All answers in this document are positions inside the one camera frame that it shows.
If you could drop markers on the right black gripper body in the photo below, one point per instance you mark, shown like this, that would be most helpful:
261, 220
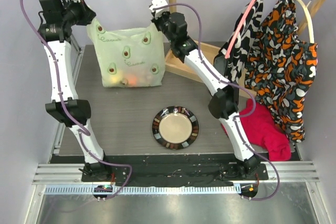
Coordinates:
159, 22

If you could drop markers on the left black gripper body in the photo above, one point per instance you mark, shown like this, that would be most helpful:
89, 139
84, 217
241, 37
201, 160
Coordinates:
75, 12

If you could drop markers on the green avocado plastic bag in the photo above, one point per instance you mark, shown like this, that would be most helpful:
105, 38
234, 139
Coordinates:
128, 58

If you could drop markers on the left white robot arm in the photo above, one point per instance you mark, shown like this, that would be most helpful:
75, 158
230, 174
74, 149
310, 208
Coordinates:
57, 19

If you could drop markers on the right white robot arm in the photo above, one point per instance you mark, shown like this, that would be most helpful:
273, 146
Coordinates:
224, 102

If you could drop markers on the black white patterned garment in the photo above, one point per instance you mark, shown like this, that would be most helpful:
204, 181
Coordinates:
232, 56

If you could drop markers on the patterned rim ceramic plate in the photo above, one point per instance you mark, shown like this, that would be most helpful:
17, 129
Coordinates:
175, 127

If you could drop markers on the orange black patterned garment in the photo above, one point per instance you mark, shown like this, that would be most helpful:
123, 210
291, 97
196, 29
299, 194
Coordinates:
281, 68

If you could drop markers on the red cloth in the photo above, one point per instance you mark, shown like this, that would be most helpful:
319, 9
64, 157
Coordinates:
262, 131

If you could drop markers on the cream clothes hanger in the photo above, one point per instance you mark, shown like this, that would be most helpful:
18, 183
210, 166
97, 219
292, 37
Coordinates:
307, 22

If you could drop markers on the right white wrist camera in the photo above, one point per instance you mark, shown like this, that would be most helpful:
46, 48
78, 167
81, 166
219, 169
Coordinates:
158, 7

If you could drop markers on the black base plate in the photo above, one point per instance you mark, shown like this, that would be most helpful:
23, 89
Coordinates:
184, 170

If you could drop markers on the white slotted cable duct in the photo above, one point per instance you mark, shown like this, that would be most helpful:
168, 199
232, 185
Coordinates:
100, 190

